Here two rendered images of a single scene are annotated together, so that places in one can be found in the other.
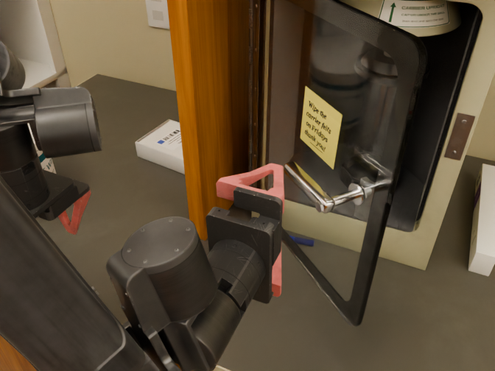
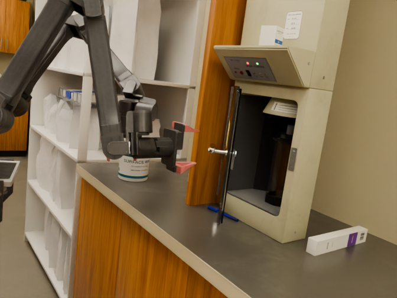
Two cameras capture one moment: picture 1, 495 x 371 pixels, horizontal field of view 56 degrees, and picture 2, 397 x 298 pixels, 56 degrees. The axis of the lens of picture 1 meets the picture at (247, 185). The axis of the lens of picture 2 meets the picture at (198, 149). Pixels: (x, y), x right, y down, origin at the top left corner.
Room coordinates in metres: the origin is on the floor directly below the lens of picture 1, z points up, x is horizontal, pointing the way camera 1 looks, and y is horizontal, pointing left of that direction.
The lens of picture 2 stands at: (-0.56, -0.56, 1.39)
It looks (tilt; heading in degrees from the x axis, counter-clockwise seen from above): 10 degrees down; 29
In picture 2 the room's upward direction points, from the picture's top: 7 degrees clockwise
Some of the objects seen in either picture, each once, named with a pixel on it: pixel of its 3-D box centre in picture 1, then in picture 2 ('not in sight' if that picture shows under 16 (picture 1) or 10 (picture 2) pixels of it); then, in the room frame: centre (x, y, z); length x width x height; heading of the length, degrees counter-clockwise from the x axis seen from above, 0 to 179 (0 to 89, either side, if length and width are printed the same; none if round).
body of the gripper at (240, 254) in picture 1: (230, 274); (162, 147); (0.29, 0.02, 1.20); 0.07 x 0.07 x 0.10; 66
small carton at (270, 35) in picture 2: not in sight; (271, 37); (0.52, -0.16, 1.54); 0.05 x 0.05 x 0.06; 82
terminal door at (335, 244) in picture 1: (308, 152); (226, 149); (0.51, -0.08, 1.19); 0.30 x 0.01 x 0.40; 27
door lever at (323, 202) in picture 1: (320, 183); (217, 149); (0.43, -0.09, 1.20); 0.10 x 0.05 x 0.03; 27
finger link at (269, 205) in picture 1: (259, 201); (185, 135); (0.36, -0.01, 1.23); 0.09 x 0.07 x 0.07; 156
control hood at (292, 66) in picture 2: not in sight; (257, 65); (0.54, -0.13, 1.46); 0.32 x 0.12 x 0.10; 65
